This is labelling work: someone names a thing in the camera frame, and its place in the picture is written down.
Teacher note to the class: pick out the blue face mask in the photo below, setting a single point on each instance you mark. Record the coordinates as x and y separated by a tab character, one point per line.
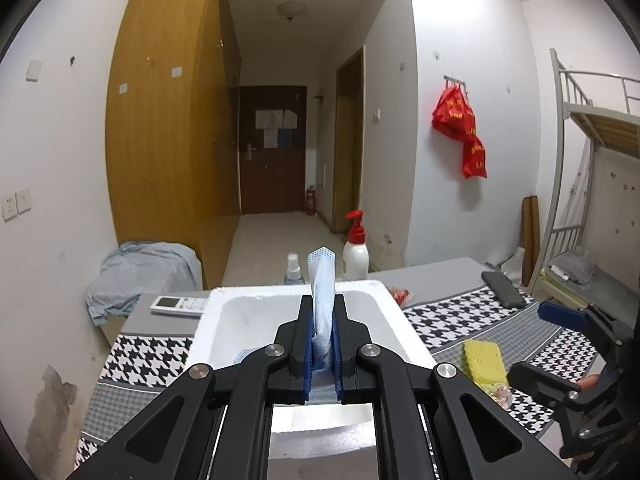
321	266

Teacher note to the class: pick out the wooden boards against wall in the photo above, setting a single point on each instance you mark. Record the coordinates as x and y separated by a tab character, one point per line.
530	237

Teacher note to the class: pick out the small clear spray bottle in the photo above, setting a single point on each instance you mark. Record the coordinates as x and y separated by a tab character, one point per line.
293	274

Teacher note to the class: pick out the side wooden door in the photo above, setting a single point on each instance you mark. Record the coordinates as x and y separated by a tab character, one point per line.
348	140

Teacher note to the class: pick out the white foam box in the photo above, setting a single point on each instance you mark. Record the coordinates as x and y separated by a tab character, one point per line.
238	320

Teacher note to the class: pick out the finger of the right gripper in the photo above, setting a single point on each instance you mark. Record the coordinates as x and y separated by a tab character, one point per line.
543	387
594	323

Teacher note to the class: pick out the grey pillow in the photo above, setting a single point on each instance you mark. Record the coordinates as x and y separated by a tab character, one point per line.
577	265

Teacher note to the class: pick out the red fire extinguisher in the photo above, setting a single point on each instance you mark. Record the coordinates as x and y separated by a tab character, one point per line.
311	201

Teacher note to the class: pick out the ceiling lamp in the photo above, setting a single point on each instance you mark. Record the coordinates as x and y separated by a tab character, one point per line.
290	10

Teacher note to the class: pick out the yellow sponge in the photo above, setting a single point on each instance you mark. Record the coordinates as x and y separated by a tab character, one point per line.
485	363

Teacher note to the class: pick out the white remote control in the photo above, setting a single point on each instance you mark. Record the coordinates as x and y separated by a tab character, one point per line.
191	307

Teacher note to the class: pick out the wooden wardrobe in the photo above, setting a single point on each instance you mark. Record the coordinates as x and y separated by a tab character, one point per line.
170	128

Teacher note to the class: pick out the dark brown entrance door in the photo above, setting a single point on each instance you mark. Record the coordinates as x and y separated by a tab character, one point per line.
272	135

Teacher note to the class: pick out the light blue crumpled cloth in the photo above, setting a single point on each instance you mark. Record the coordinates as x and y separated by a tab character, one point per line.
137	268

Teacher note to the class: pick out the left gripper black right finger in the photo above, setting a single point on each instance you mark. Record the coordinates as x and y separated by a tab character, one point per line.
353	384

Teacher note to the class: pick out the metal bunk bed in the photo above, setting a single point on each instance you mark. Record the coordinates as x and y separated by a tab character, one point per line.
594	200

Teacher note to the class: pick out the black smartphone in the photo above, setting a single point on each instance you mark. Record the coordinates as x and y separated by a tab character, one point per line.
506	293

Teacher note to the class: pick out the person's right hand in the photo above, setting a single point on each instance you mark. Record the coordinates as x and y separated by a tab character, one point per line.
588	382

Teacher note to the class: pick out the red snack packet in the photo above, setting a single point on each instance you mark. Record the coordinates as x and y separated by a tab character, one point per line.
400	296

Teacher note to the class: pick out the wall hook rack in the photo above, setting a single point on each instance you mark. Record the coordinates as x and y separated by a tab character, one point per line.
451	81

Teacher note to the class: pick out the white red pump lotion bottle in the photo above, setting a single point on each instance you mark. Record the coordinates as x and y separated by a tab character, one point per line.
355	252

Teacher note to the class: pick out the houndstooth table cloth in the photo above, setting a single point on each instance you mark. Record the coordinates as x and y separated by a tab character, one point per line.
151	352

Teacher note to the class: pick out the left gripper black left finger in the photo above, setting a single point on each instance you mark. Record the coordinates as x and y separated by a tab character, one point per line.
293	379

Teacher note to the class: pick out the red hanging bags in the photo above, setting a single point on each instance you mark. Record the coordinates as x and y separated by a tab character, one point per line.
454	118

